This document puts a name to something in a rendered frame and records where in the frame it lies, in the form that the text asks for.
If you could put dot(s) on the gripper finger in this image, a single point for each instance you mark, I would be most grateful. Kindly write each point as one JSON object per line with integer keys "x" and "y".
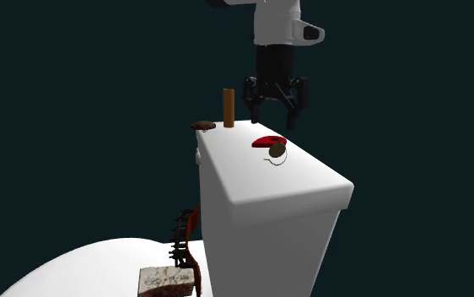
{"x": 293, "y": 108}
{"x": 254, "y": 100}

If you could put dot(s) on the white marbled box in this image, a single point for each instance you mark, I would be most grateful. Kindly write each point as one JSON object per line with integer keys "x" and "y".
{"x": 165, "y": 281}

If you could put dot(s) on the red flat curved object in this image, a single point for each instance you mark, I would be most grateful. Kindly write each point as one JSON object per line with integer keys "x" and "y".
{"x": 263, "y": 142}

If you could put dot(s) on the black and orange spiked brush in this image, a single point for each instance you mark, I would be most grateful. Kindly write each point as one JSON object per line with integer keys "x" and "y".
{"x": 185, "y": 238}

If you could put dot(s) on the brown flat round object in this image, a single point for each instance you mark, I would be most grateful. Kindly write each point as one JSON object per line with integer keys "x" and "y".
{"x": 203, "y": 125}

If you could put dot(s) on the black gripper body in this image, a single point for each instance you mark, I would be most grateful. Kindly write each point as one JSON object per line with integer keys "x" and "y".
{"x": 275, "y": 65}

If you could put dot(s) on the white toilet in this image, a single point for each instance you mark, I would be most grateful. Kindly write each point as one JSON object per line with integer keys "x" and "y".
{"x": 261, "y": 230}

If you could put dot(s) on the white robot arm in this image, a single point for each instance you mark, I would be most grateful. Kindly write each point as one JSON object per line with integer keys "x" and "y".
{"x": 272, "y": 22}

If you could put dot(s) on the orange-brown upright cylinder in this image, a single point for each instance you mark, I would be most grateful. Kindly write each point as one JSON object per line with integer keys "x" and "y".
{"x": 228, "y": 108}

